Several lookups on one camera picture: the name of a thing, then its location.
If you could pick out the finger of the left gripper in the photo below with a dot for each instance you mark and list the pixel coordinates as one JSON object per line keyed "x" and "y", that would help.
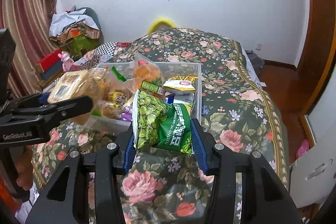
{"x": 43, "y": 99}
{"x": 67, "y": 109}

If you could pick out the floral green bedspread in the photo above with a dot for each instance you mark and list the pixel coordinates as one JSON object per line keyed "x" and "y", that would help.
{"x": 168, "y": 187}

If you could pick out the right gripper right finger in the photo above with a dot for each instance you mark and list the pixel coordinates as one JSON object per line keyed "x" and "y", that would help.
{"x": 264, "y": 197}

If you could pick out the yellow foam tube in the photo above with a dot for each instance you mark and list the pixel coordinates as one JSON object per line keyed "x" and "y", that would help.
{"x": 161, "y": 23}

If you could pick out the green pea snack bag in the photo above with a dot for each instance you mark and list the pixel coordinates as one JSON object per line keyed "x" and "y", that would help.
{"x": 159, "y": 124}

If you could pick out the orange snack bag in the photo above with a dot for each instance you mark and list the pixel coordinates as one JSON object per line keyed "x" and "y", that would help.
{"x": 147, "y": 76}

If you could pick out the left hand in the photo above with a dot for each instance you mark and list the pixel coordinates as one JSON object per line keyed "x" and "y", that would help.
{"x": 24, "y": 169}

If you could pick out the purple bread pack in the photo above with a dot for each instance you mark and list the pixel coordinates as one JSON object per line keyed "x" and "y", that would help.
{"x": 126, "y": 112}

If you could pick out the pile of clothes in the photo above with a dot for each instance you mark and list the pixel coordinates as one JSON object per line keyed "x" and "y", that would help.
{"x": 76, "y": 32}

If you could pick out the striped curtain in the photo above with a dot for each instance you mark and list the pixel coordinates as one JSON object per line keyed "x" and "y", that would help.
{"x": 28, "y": 22}

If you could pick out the white drawer cabinet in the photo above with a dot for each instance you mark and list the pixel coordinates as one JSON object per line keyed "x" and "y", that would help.
{"x": 313, "y": 174}

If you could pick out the beige barcode cracker pack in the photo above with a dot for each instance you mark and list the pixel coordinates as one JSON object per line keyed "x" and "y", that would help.
{"x": 73, "y": 85}

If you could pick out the pink plush toy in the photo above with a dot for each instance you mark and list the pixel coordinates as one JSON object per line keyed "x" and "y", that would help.
{"x": 67, "y": 61}

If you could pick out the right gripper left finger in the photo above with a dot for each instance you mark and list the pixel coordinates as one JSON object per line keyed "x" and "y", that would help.
{"x": 65, "y": 197}

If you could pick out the red box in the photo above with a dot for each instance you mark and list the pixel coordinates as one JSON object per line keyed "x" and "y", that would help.
{"x": 49, "y": 65}

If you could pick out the yellow snack packet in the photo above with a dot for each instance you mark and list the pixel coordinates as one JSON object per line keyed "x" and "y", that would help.
{"x": 181, "y": 84}

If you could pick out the patchwork quilt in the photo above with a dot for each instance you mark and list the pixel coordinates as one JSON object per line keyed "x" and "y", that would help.
{"x": 101, "y": 54}

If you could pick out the white blue snack packet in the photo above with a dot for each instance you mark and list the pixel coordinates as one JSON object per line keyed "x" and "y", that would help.
{"x": 183, "y": 99}

